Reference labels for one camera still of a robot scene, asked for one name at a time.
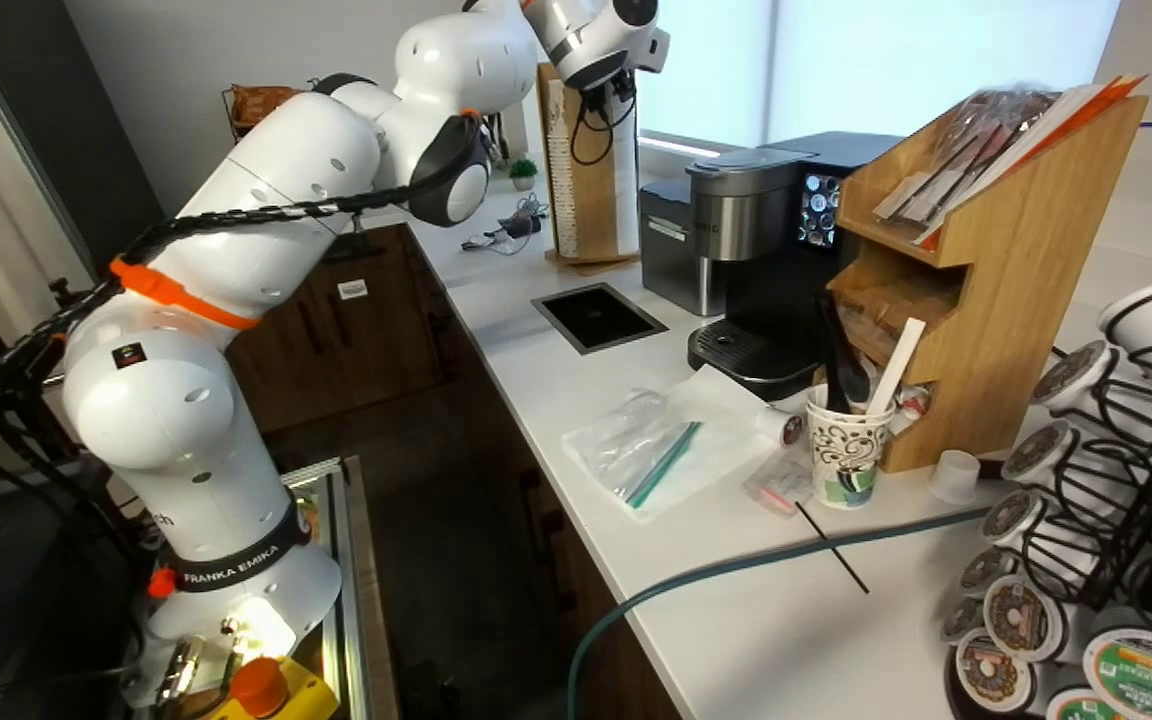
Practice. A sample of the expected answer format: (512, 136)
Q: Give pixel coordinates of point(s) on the wooden lid stand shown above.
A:
(574, 187)

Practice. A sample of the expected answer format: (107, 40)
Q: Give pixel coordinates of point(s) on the white lid stack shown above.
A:
(623, 175)

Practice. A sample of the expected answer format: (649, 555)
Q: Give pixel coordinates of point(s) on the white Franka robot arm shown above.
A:
(201, 400)

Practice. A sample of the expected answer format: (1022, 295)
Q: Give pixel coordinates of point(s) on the brown lid coffee pod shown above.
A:
(1022, 622)
(960, 622)
(985, 570)
(1036, 458)
(995, 674)
(1008, 516)
(1071, 379)

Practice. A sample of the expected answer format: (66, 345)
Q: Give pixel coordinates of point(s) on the green lid coffee pod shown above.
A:
(1145, 679)
(1082, 705)

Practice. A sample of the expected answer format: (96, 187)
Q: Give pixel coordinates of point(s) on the steel framed counter chute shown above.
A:
(596, 318)

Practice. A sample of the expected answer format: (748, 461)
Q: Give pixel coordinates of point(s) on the clear zip bag green seal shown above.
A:
(658, 441)

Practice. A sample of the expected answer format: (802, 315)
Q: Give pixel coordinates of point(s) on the stainless steel bin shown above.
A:
(671, 252)

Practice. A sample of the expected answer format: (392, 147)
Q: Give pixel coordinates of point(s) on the black silver coffee machine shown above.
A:
(763, 305)

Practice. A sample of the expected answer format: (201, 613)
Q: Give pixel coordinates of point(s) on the small green object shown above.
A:
(522, 171)

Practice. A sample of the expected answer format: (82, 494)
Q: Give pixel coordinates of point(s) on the dark wooden cabinet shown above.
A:
(378, 333)

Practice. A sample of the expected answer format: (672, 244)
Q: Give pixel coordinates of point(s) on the brown creamer cup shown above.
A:
(796, 431)

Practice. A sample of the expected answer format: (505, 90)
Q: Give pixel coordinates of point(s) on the small clear packet bag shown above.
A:
(783, 481)

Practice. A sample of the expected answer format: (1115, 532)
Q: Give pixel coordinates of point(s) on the black stirrers bundle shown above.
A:
(841, 372)

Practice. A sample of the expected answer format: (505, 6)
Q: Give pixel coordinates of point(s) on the patterned paper cup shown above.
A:
(851, 461)

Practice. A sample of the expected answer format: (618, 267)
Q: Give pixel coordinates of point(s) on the thin black stir stick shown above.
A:
(832, 545)

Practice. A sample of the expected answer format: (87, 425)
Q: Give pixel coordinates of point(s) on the metal robot cart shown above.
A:
(366, 600)

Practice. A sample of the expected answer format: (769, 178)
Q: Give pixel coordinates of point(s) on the white stir stick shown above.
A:
(897, 358)

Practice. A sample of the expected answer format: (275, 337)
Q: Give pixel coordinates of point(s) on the small creamer cup heap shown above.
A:
(915, 406)

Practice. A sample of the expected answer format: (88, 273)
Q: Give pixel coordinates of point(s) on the white creamer cup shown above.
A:
(958, 473)

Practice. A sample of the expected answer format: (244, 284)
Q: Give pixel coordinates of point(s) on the brown bag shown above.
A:
(263, 104)

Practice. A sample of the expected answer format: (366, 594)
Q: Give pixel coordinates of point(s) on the wooden condiment organizer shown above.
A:
(1000, 305)

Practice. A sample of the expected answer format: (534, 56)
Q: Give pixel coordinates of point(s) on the yellow box orange button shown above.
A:
(263, 685)

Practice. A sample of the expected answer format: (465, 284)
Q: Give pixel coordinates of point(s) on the small orange clip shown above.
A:
(161, 580)

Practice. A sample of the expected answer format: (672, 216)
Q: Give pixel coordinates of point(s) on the orange white paper packet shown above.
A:
(1071, 115)

